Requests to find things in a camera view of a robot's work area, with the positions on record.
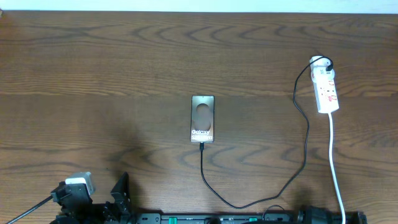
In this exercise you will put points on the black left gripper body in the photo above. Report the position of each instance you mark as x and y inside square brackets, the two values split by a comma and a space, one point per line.
[101, 208]

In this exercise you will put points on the gold Galaxy smartphone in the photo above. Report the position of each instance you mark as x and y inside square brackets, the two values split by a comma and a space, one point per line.
[202, 119]

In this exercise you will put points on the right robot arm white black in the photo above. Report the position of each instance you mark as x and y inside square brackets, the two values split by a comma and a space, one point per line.
[316, 215]

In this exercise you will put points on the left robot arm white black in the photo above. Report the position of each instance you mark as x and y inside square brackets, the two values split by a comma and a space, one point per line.
[98, 213]

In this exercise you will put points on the white red power strip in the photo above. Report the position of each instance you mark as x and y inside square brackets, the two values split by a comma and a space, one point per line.
[322, 75]

